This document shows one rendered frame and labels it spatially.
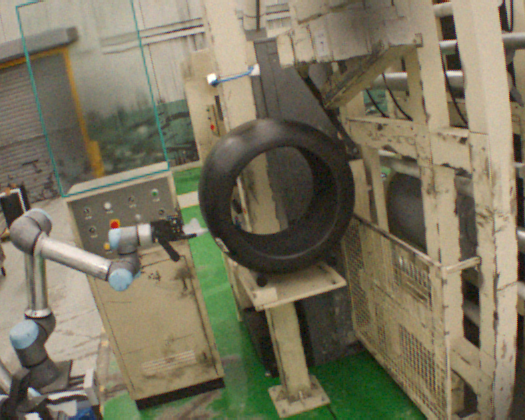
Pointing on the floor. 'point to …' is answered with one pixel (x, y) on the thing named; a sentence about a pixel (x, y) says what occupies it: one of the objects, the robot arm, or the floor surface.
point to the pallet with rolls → (12, 207)
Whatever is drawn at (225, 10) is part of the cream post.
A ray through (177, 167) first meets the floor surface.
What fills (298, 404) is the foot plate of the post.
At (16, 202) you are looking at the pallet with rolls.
